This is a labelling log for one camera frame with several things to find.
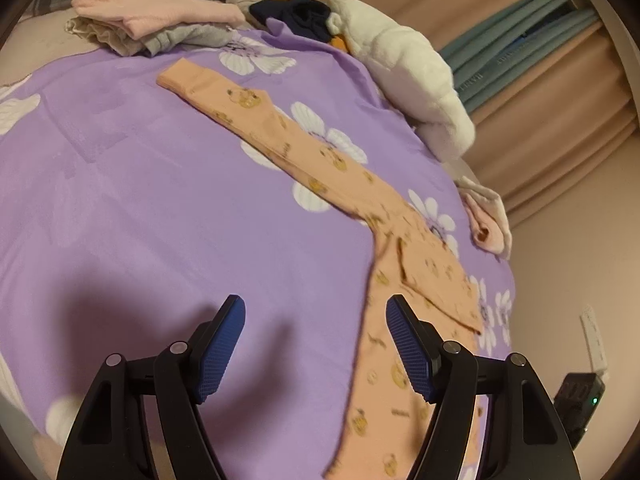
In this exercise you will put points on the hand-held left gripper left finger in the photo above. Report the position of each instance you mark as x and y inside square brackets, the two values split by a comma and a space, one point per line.
[222, 350]

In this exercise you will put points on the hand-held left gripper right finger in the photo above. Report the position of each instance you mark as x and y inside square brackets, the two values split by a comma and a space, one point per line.
[407, 345]

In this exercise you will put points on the orange cartoon print pants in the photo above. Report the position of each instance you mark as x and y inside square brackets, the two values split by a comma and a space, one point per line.
[400, 230]

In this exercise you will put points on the white power strip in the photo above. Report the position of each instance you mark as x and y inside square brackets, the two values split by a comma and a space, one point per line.
[595, 340]

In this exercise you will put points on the pale pink rolled garment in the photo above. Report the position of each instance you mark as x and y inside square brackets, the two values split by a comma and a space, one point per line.
[487, 230]

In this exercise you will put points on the white thin cloth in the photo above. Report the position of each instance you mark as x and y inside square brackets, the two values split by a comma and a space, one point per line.
[482, 191]

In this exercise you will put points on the purple floral blanket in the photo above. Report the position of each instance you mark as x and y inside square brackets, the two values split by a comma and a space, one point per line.
[150, 185]

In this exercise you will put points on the beige curtain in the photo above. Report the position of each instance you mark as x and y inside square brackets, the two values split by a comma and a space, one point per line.
[575, 135]

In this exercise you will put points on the white plush blanket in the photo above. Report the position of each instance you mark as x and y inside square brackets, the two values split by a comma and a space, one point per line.
[400, 60]

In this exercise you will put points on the teal curtain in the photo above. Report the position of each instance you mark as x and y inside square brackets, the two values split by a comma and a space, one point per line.
[500, 60]

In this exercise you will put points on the grey garment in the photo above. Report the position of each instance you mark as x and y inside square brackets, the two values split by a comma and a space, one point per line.
[190, 37]

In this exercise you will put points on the cream ruffled cloth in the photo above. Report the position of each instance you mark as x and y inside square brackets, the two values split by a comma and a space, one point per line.
[100, 35]

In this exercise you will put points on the navy garment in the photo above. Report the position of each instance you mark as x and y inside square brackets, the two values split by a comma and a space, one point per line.
[300, 15]

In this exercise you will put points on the pink folded top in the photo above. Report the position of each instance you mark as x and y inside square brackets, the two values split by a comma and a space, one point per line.
[150, 7]

